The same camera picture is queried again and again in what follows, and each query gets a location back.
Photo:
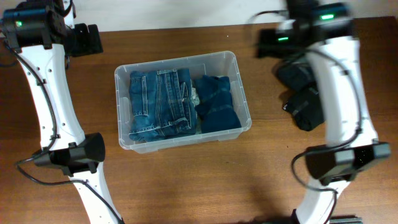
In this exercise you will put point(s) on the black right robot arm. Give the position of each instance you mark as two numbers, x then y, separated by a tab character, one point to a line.
324	34

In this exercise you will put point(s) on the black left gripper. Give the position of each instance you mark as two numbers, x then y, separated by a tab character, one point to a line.
86	47

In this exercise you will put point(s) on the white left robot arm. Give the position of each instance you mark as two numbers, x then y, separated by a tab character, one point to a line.
43	37

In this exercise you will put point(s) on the teal blue garment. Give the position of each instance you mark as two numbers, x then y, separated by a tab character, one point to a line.
216	109

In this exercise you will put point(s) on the light blue jeans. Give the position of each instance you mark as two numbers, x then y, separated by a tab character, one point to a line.
196	102

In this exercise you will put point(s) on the clear plastic storage bin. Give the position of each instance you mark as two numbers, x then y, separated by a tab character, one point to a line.
214	64

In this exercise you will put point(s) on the dark blue jeans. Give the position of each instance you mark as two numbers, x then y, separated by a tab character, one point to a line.
162	105

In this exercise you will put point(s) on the black garment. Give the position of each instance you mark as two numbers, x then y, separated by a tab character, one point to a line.
296	75
306	108

